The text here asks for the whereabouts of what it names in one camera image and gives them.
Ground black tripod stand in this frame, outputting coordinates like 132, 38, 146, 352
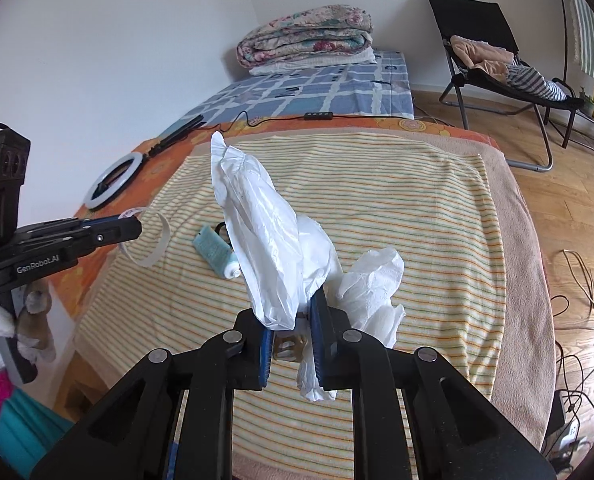
144, 115, 207, 158

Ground black cables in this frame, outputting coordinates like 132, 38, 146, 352
542, 295, 594, 461

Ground folded white sheet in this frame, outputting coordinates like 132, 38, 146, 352
249, 47, 378, 77

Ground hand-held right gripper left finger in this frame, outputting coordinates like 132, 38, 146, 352
29, 307, 275, 480

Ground person's teal clothing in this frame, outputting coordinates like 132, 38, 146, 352
0, 385, 75, 463

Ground blue checked bed sheet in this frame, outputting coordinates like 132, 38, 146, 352
179, 49, 415, 128

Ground white plastic bag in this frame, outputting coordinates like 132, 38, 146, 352
210, 131, 345, 403

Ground black folding chair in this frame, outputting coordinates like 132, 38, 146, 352
424, 0, 585, 173

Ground tan cable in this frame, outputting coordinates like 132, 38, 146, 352
557, 249, 594, 331

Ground white tissue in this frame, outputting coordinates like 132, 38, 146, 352
334, 247, 407, 351

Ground beige clothes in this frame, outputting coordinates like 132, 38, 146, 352
450, 35, 518, 78

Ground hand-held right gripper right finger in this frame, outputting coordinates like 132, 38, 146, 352
308, 291, 558, 480

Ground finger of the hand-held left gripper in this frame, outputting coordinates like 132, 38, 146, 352
74, 214, 140, 231
62, 220, 144, 257

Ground folded floral quilt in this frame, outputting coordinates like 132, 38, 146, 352
236, 5, 375, 68

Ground teal tube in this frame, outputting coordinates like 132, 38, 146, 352
193, 225, 242, 279

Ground yellow striped towel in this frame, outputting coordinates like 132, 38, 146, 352
74, 132, 508, 480

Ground person's left hand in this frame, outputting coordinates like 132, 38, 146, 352
17, 280, 56, 363

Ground grey striped cloth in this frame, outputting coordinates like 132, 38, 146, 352
504, 62, 568, 103

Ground black cable with remote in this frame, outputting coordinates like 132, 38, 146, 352
222, 111, 458, 131

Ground white power strip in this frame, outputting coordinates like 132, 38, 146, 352
552, 420, 585, 461

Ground orange floral sheet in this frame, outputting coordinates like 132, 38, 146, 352
72, 117, 500, 321

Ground white ring light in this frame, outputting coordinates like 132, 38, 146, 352
84, 152, 144, 211

